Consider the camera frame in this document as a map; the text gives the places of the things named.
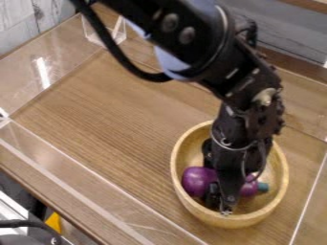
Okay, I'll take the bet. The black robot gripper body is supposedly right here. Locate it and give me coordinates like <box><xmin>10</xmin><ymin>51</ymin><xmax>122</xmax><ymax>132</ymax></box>
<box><xmin>201</xmin><ymin>103</ymin><xmax>274</xmax><ymax>178</ymax></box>

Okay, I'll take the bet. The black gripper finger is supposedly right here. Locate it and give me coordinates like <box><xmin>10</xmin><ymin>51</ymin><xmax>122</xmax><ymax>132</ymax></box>
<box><xmin>204</xmin><ymin>183</ymin><xmax>221</xmax><ymax>210</ymax></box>
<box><xmin>217</xmin><ymin>167</ymin><xmax>245</xmax><ymax>216</ymax></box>

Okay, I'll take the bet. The purple toy eggplant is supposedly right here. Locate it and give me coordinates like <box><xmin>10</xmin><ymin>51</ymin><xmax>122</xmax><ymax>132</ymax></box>
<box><xmin>181</xmin><ymin>167</ymin><xmax>269</xmax><ymax>198</ymax></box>

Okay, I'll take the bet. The brown wooden bowl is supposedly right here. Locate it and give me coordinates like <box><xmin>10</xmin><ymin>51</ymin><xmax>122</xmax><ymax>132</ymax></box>
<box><xmin>169</xmin><ymin>121</ymin><xmax>288</xmax><ymax>229</ymax></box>

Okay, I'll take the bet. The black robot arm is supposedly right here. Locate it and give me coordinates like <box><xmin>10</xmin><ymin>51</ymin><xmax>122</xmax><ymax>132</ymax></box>
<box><xmin>69</xmin><ymin>0</ymin><xmax>284</xmax><ymax>214</ymax></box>

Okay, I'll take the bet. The clear acrylic table wall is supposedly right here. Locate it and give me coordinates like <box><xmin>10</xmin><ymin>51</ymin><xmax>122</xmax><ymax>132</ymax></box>
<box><xmin>0</xmin><ymin>115</ymin><xmax>205</xmax><ymax>245</ymax></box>

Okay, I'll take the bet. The clear acrylic corner bracket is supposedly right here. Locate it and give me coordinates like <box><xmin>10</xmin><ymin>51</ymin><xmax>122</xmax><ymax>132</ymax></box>
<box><xmin>81</xmin><ymin>16</ymin><xmax>126</xmax><ymax>48</ymax></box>

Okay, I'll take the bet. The black cable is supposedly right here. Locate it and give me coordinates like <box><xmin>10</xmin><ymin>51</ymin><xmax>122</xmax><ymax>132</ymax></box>
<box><xmin>0</xmin><ymin>219</ymin><xmax>55</xmax><ymax>245</ymax></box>

